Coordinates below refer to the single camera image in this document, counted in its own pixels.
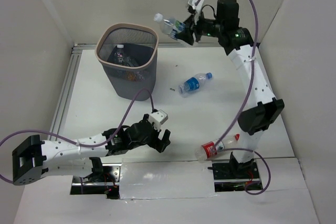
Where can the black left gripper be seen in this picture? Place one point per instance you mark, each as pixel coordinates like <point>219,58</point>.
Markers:
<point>156,138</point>

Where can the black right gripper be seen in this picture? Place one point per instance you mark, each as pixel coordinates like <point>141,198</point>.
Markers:
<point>187,35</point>

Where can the green white label bottle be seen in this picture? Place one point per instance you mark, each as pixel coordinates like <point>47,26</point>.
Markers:
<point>170,26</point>

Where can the red label bottle red cap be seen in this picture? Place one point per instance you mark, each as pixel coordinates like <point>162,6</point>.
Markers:
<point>210,150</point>

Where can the orange drink bottle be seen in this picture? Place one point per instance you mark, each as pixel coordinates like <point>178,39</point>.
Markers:
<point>132,77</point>

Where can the blue label bottle white cap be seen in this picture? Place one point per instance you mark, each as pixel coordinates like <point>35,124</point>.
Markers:
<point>121,58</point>

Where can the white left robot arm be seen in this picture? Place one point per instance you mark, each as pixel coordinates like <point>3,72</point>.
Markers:
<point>35,159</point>

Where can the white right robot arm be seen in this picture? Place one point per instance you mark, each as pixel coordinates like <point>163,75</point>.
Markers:
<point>260,107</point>

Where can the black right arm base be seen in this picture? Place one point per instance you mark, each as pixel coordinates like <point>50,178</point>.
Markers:
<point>227,178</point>

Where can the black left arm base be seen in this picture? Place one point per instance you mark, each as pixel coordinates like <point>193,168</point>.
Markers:
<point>106,184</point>

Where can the grey mesh waste bin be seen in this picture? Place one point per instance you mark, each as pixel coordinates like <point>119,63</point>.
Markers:
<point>128,55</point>

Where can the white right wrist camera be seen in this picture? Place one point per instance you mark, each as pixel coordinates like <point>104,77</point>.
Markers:
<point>194,6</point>

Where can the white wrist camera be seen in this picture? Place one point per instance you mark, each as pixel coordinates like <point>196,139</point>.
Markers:
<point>194,6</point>
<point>157,119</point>

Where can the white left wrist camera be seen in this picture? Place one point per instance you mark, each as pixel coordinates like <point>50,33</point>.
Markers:
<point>157,119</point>

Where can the aluminium frame rail left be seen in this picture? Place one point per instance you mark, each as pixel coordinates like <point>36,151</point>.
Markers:
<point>61,110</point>

